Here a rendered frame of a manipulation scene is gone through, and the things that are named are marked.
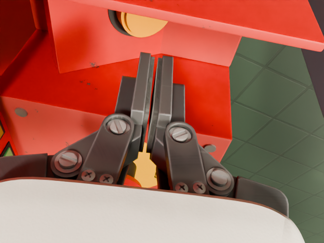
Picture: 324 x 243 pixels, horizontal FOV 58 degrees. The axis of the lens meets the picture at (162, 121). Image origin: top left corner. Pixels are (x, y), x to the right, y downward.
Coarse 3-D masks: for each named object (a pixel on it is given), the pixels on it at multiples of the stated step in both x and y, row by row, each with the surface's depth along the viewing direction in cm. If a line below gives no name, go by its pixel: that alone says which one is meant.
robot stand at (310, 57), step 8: (312, 0) 62; (320, 0) 59; (312, 8) 61; (320, 8) 58; (320, 16) 57; (320, 24) 56; (304, 56) 57; (312, 56) 55; (320, 56) 53; (312, 64) 54; (320, 64) 52; (312, 72) 53; (320, 72) 51; (312, 80) 53; (320, 80) 51; (320, 88) 50; (320, 96) 49; (320, 104) 49
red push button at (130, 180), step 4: (132, 164) 22; (132, 168) 22; (128, 172) 21; (132, 172) 22; (128, 176) 20; (132, 176) 21; (128, 180) 20; (132, 180) 20; (136, 180) 20; (124, 184) 20; (128, 184) 20; (132, 184) 20; (136, 184) 20; (140, 184) 21
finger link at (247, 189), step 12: (240, 180) 11; (252, 180) 11; (240, 192) 11; (252, 192) 11; (264, 192) 11; (276, 192) 11; (264, 204) 10; (276, 204) 11; (288, 204) 11; (288, 216) 10
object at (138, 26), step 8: (120, 16) 18; (128, 16) 18; (136, 16) 18; (144, 16) 19; (128, 24) 19; (136, 24) 19; (144, 24) 19; (152, 24) 20; (160, 24) 20; (128, 32) 19; (136, 32) 19; (144, 32) 20; (152, 32) 20
